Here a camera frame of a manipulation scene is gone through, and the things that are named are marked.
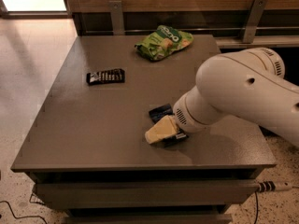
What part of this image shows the blue rxbar blueberry bar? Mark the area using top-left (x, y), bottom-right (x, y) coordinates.
top-left (145, 104), bottom-right (188, 147)

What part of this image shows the upper grey drawer front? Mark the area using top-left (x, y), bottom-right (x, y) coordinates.
top-left (35, 180), bottom-right (257, 210)

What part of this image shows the metal bracket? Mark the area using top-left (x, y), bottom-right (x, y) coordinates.
top-left (240, 0), bottom-right (268, 44)
top-left (108, 0), bottom-right (125, 35)

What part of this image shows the horizontal metal rail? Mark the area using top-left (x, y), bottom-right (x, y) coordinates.
top-left (84, 26), bottom-right (299, 35)

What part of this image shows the grey drawer cabinet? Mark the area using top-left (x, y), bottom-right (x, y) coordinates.
top-left (12, 35), bottom-right (276, 217)

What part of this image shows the grey drawer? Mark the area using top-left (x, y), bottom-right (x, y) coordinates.
top-left (64, 215), bottom-right (232, 224)
top-left (35, 180), bottom-right (257, 210)

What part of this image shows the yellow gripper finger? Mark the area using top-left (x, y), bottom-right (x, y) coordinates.
top-left (145, 115), bottom-right (179, 144)

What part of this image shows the lower grey drawer front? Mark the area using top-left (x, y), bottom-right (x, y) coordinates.
top-left (64, 215), bottom-right (232, 224)

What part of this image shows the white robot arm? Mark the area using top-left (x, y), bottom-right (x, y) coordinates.
top-left (145, 48), bottom-right (299, 147)

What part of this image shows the right metal bracket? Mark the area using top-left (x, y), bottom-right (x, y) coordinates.
top-left (240, 0), bottom-right (268, 44)

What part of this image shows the green rice chip bag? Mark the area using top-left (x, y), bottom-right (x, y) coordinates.
top-left (135, 31), bottom-right (193, 62)

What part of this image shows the black white snack bar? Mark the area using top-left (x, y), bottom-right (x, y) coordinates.
top-left (86, 68), bottom-right (125, 85)

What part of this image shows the black cable on floor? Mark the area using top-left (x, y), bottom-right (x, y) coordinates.
top-left (0, 200), bottom-right (49, 224)

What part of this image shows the left metal bracket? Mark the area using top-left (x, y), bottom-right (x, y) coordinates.
top-left (108, 0), bottom-right (125, 35)

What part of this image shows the black cable right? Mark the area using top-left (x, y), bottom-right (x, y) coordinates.
top-left (253, 191), bottom-right (260, 224)

